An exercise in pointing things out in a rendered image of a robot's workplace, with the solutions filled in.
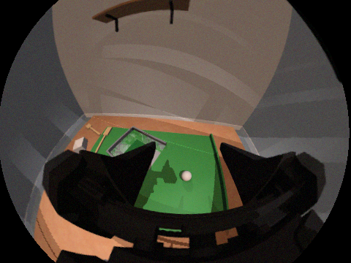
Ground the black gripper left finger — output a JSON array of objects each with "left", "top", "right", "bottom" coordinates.
[{"left": 79, "top": 141, "right": 156, "bottom": 207}]

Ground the white golf ball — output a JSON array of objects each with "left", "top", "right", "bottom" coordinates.
[{"left": 181, "top": 170, "right": 191, "bottom": 181}]

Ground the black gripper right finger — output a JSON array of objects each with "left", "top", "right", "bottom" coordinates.
[{"left": 220, "top": 142, "right": 295, "bottom": 205}]

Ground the green mat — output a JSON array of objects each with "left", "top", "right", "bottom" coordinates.
[{"left": 91, "top": 126, "right": 224, "bottom": 214}]

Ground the tan cube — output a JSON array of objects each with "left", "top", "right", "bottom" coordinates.
[{"left": 73, "top": 137, "right": 88, "bottom": 154}]

